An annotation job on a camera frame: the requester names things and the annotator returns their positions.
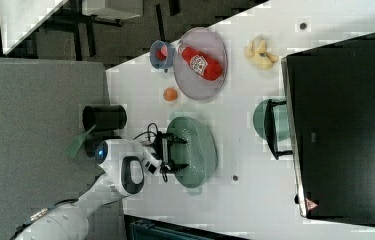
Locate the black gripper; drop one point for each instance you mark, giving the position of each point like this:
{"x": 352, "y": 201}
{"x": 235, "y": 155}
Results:
{"x": 160, "y": 145}

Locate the green plastic strainer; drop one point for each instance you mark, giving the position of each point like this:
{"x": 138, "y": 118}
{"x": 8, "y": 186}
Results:
{"x": 198, "y": 152}

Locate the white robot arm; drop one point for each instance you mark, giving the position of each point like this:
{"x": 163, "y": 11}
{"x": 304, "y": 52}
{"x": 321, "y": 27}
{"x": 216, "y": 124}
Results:
{"x": 125, "y": 164}

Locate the orange ball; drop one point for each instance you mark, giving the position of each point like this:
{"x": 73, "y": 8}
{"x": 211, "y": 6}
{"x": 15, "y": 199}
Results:
{"x": 170, "y": 94}

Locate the grey round plate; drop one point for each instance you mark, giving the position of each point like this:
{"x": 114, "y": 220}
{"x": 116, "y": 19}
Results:
{"x": 189, "y": 82}

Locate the black cylindrical holder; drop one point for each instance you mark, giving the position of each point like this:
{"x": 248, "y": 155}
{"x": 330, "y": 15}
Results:
{"x": 104, "y": 118}

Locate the teal storage crate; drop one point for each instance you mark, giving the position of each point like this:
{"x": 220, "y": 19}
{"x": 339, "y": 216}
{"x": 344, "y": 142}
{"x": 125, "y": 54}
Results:
{"x": 145, "y": 229}

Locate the blue bowl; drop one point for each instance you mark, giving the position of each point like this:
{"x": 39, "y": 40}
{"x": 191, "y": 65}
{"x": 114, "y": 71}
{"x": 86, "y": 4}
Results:
{"x": 168, "y": 62}

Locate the red ketchup bottle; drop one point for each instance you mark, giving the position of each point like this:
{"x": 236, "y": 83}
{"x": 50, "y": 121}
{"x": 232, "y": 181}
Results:
{"x": 201, "y": 63}

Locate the red strawberry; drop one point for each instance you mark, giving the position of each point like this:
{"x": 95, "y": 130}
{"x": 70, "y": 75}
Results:
{"x": 160, "y": 56}

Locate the green slotted spatula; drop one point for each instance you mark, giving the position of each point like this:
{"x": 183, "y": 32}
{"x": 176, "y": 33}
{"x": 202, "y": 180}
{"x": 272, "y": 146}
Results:
{"x": 77, "y": 142}

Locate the pink strawberry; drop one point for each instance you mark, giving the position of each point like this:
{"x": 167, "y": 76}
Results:
{"x": 164, "y": 51}

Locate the green mug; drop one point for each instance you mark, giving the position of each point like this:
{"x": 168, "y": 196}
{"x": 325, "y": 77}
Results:
{"x": 280, "y": 117}

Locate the yellow plush toy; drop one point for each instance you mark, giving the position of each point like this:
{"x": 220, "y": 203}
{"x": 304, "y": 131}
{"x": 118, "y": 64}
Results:
{"x": 256, "y": 52}

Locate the grey partition panel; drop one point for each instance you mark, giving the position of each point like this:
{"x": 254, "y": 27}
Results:
{"x": 41, "y": 103}

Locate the black toaster oven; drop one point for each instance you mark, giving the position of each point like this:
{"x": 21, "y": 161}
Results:
{"x": 330, "y": 105}

